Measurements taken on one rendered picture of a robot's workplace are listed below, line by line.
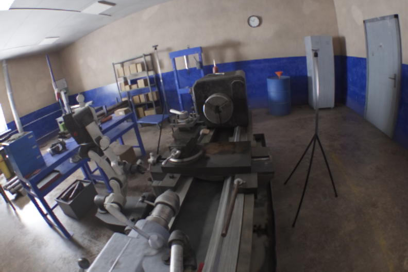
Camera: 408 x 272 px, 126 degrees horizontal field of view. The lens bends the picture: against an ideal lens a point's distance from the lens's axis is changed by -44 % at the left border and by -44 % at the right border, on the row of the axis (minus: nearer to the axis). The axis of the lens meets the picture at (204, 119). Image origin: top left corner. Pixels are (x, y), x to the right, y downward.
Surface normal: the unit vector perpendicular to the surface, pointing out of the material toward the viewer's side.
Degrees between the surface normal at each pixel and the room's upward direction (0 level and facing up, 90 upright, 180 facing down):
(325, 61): 90
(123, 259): 0
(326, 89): 90
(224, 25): 90
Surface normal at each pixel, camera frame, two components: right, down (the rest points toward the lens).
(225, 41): -0.22, 0.34
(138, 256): -0.16, -0.93
